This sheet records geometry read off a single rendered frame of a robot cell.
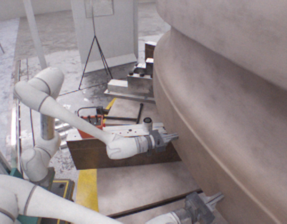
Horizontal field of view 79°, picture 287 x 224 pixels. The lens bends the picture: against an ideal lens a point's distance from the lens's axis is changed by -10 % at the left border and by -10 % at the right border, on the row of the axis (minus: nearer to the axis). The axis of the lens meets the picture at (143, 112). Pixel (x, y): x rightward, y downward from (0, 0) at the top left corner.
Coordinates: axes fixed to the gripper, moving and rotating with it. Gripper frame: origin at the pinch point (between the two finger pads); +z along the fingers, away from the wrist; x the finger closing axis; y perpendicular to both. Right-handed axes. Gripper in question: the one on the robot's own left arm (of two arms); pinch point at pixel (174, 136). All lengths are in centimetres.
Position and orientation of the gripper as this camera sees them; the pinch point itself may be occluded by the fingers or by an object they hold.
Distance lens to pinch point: 110.9
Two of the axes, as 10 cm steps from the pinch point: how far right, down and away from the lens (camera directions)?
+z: 9.6, -1.8, 2.3
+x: -2.9, -5.8, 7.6
